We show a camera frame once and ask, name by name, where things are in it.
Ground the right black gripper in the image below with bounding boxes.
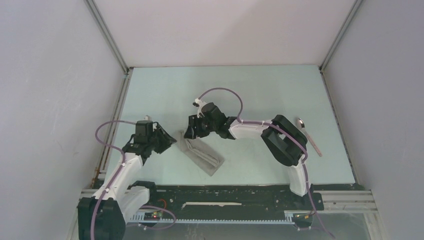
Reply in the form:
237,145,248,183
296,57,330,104
184,114,218,140

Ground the grey cloth napkin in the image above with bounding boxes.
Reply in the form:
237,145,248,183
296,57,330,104
175,130,225,177

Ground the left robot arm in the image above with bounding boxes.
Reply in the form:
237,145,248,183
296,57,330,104
77,117,177,240

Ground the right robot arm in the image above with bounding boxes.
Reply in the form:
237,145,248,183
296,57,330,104
183,99,311,209

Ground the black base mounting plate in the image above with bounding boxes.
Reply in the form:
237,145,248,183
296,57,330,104
148,184,324,222

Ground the metal spoon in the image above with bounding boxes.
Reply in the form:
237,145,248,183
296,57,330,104
296,117,323,158

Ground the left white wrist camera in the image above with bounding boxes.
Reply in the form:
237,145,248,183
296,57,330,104
143,115,152,122

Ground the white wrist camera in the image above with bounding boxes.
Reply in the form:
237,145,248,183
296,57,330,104
193,98,207,118
143,115,152,122

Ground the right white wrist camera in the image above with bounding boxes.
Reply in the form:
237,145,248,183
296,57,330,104
193,98,207,118

